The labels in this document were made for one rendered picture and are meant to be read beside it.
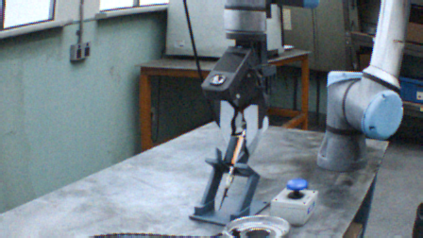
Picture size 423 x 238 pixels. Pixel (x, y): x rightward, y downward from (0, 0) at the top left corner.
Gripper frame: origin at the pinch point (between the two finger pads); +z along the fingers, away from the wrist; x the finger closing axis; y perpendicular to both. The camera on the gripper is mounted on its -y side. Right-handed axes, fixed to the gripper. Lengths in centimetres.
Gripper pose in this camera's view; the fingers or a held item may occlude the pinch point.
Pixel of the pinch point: (239, 147)
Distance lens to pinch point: 91.5
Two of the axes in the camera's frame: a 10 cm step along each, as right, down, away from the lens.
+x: -8.6, -1.3, 5.0
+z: 0.0, 9.7, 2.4
